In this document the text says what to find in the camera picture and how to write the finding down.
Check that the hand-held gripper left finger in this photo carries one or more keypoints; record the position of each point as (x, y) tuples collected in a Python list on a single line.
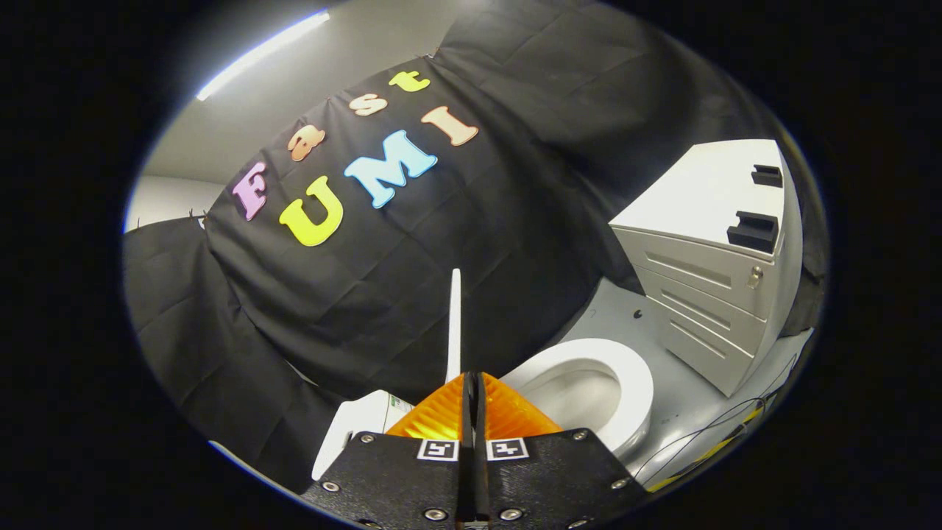
[(412, 486)]

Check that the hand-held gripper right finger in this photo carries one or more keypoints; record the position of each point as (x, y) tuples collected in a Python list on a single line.
[(544, 486)]

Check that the white toilet lid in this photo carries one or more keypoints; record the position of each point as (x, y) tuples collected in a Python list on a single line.
[(454, 331)]

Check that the white ceramic toilet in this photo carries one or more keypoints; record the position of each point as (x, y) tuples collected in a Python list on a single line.
[(360, 419)]

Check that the white toilet seat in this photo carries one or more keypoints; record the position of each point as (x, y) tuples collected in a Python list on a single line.
[(634, 383)]

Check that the yellow black hazard tape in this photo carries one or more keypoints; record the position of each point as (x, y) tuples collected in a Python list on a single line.
[(706, 453)]

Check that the black backdrop cloth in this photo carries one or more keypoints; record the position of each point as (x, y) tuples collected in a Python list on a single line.
[(331, 309)]

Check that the silver cabinet key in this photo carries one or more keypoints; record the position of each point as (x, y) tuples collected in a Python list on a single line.
[(755, 277)]

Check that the white drawer cabinet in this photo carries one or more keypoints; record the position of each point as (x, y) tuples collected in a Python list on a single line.
[(699, 191)]

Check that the black bracket holder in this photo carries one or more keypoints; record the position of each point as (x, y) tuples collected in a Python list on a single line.
[(767, 177), (752, 234)]

